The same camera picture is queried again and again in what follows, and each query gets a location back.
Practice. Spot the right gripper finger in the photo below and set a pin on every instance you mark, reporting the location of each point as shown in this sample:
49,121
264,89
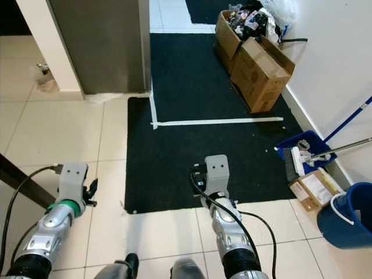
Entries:
192,174

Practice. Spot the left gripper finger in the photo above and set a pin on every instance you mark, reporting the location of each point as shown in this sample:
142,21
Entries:
92,186

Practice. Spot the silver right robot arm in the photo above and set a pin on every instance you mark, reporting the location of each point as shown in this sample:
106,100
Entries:
229,232

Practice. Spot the black floor mat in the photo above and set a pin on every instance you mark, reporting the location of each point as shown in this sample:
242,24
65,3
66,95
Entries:
186,157

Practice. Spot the white floor tape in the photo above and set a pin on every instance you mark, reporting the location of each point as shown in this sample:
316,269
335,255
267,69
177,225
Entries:
215,122

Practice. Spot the robot left leg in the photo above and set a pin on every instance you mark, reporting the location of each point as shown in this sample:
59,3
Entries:
116,270

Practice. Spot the robot leg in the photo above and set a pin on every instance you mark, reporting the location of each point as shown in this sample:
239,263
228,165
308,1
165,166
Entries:
116,270
192,270

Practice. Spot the robot right leg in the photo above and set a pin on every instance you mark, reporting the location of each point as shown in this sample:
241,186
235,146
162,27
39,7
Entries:
192,270

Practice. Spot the blue dustpan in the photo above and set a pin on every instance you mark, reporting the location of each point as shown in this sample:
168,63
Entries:
296,145

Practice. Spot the closed brown cardboard box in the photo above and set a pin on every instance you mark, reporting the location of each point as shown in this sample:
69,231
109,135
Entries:
261,75

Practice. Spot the small glass jar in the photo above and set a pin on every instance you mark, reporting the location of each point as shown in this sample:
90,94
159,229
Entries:
46,78

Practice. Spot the small labelled cardboard box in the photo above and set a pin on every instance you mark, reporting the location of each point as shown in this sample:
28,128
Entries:
317,189

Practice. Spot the stainless steel door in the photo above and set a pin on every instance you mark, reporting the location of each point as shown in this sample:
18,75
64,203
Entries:
93,46

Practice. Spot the open brown cardboard box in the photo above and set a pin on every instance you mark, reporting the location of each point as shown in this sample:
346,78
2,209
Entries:
224,32

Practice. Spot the blue bucket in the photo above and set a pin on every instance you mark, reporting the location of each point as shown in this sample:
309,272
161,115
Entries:
349,221

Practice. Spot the dark rubbish pile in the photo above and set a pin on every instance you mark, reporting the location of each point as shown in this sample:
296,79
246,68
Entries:
250,20

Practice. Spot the clear white plastic bag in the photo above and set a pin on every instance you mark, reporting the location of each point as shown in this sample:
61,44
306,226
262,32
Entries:
282,7

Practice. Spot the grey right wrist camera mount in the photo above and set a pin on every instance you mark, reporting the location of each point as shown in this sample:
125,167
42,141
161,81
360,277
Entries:
216,171

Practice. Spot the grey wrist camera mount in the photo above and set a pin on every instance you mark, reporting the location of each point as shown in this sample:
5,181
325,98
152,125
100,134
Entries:
216,171
72,180

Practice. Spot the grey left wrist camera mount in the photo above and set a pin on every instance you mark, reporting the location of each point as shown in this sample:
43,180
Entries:
72,180

